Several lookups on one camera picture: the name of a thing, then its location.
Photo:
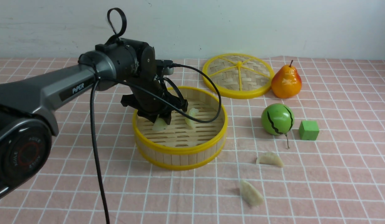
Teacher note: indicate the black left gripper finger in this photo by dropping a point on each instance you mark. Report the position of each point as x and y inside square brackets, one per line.
[182, 104]
[166, 116]

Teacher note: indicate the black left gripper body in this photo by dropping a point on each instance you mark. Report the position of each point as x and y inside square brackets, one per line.
[161, 96]

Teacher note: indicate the woven bamboo steamer lid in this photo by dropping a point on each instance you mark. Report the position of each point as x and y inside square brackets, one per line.
[239, 76]

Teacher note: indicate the orange toy pear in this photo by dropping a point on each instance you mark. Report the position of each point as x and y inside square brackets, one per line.
[287, 82]

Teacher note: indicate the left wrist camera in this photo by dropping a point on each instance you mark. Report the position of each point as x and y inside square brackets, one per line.
[164, 67]

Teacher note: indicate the green foam cube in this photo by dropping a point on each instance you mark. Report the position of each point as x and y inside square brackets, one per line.
[308, 130]

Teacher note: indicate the green toy watermelon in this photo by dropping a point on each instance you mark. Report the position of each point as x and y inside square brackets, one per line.
[278, 119]

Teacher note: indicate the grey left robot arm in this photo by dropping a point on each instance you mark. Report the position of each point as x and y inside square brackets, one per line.
[27, 107]

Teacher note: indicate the bamboo steamer tray yellow rim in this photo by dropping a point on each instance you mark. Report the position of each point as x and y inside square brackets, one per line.
[180, 147]

